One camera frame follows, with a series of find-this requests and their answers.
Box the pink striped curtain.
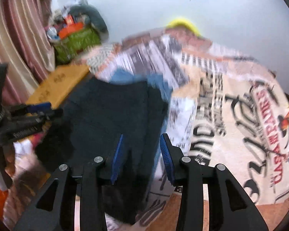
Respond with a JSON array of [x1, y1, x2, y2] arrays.
[[0, 0, 55, 105]]

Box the black pants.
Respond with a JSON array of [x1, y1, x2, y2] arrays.
[[35, 78, 168, 224]]

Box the left human hand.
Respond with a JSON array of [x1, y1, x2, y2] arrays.
[[0, 143, 15, 191]]

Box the wooden folding lap table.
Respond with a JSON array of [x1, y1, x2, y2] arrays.
[[26, 65, 90, 109]]

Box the printed newspaper bed cover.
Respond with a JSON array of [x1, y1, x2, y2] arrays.
[[2, 26, 289, 231]]

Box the green patterned storage box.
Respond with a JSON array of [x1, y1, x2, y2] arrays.
[[53, 27, 101, 64]]

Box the orange box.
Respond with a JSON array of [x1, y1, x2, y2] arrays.
[[58, 22, 84, 39]]

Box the folded blue jeans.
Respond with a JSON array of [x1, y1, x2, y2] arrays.
[[109, 69, 174, 104]]

